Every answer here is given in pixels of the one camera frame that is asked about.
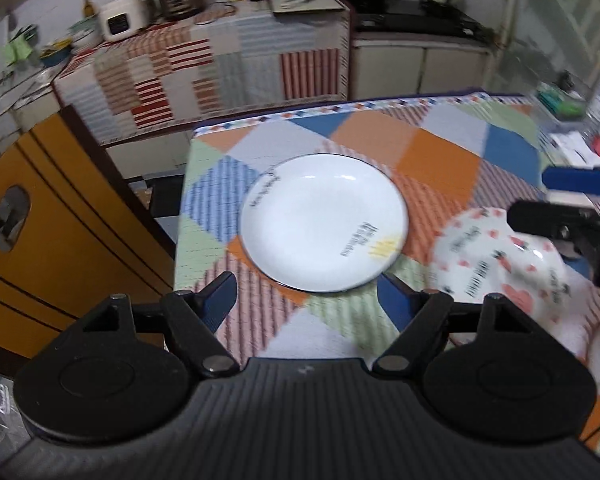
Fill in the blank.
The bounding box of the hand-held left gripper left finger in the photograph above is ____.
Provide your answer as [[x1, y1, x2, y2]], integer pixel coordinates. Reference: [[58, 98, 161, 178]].
[[82, 271, 241, 379]]

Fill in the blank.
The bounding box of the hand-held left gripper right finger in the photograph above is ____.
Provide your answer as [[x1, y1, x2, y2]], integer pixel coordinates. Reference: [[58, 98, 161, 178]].
[[372, 274, 533, 379]]

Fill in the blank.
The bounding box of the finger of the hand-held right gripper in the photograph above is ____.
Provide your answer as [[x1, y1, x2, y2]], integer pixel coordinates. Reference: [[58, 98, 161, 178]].
[[508, 200, 593, 243], [541, 162, 600, 197]]

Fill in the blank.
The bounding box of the heart printed plate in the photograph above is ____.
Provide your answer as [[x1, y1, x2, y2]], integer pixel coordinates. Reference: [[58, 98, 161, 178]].
[[430, 206, 574, 321]]

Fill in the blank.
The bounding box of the white plate with dark rim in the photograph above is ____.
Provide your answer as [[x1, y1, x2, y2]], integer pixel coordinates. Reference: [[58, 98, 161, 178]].
[[238, 152, 409, 294]]

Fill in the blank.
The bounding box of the white tissue pack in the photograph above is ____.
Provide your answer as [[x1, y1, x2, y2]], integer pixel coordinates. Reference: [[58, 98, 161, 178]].
[[545, 130, 600, 167]]

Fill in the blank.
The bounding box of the patchwork tablecloth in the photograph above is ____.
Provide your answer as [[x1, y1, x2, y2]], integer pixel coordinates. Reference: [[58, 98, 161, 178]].
[[172, 92, 600, 466]]

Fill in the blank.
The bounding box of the glass panel door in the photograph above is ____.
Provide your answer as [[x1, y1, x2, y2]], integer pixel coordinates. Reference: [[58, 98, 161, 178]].
[[490, 0, 600, 96]]

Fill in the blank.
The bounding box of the white base cabinet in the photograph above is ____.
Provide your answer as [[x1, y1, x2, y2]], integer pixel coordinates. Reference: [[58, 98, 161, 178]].
[[350, 35, 492, 102]]

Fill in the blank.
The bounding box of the black gas stove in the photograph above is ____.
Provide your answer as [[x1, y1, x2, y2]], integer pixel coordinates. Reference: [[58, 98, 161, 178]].
[[352, 0, 487, 37]]

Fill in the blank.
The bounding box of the striped patchwork counter cloth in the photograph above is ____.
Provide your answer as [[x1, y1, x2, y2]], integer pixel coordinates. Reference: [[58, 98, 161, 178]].
[[52, 10, 352, 144]]

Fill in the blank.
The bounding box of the blue bowl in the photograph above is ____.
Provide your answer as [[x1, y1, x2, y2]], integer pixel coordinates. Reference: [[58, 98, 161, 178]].
[[39, 42, 74, 69]]

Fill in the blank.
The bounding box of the white rice cooker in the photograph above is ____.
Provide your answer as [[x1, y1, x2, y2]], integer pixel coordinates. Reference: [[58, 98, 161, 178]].
[[99, 0, 154, 44]]

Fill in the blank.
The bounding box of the white enamel basin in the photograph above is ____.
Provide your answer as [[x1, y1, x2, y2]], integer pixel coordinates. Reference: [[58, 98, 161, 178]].
[[69, 15, 104, 51]]

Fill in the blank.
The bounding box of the white cutting board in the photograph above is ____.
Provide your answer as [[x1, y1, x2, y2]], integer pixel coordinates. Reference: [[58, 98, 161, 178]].
[[271, 0, 345, 14]]

